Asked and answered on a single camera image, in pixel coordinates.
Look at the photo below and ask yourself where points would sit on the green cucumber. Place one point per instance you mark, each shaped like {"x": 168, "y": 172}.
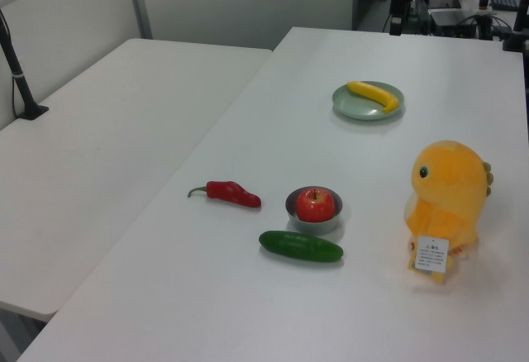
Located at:
{"x": 297, "y": 246}

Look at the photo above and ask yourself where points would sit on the small metal bowl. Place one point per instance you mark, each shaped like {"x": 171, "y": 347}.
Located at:
{"x": 310, "y": 228}

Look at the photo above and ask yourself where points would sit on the red chili pepper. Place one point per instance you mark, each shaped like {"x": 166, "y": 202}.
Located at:
{"x": 231, "y": 193}

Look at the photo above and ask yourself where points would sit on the red apple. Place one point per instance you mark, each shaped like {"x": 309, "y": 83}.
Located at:
{"x": 314, "y": 207}

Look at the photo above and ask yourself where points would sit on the pale green plate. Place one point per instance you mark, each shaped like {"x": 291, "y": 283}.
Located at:
{"x": 355, "y": 103}

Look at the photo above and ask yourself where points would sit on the yellow banana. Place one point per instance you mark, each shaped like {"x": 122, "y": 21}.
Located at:
{"x": 372, "y": 91}

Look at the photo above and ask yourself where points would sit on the orange plush dinosaur toy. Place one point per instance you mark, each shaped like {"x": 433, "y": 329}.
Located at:
{"x": 450, "y": 188}

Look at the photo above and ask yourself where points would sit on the white paper tag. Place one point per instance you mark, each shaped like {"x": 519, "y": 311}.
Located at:
{"x": 432, "y": 254}

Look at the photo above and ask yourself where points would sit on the black computer box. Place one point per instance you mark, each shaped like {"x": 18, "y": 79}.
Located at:
{"x": 450, "y": 19}

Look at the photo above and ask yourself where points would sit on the black table clamp stand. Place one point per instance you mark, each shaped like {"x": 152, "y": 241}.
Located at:
{"x": 514, "y": 41}

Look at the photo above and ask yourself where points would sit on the grey partition post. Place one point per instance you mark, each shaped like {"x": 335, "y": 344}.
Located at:
{"x": 139, "y": 2}

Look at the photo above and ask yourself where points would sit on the black camera on stand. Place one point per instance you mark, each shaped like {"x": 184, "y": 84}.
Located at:
{"x": 398, "y": 2}

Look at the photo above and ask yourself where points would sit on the black camera stand pole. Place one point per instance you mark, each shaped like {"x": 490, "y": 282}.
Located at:
{"x": 20, "y": 85}

